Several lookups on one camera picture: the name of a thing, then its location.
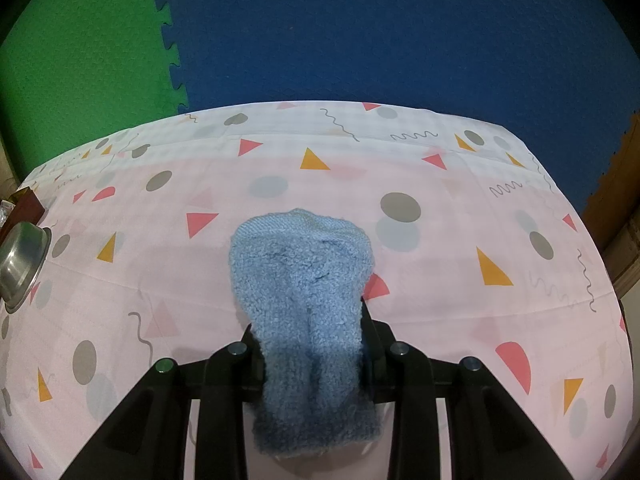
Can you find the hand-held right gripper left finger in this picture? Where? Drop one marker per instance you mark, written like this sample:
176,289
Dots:
240,365

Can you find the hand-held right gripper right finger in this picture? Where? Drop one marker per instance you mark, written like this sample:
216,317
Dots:
380,355

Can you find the light blue fluffy sock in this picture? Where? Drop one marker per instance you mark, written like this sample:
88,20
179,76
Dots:
300,285

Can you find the red and gold tin box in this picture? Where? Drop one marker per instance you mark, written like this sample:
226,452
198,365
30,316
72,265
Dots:
27,207

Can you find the stainless steel bowl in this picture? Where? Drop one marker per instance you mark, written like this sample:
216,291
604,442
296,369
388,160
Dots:
22,260

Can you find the orange foam mat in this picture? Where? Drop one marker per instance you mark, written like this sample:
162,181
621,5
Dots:
617,185

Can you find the blue foam mat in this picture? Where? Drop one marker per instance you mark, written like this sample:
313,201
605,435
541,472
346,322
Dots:
400,30

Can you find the green foam mat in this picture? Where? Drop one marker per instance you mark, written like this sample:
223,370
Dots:
85,70

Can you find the wooden frame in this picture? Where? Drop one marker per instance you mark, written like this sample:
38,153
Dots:
625,265

